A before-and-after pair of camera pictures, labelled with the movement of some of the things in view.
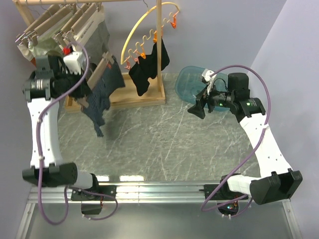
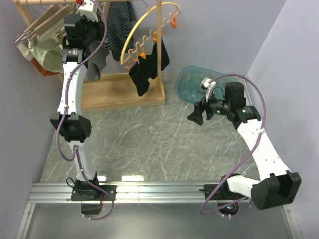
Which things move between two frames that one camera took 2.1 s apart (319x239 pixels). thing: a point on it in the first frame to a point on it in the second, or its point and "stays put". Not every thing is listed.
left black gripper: [82, 90] to [99, 25]
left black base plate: [78, 195] stays put
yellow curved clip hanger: [139, 49] stays put
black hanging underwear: [146, 68] stays put
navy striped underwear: [98, 100] to [121, 19]
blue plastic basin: [188, 80] stays put
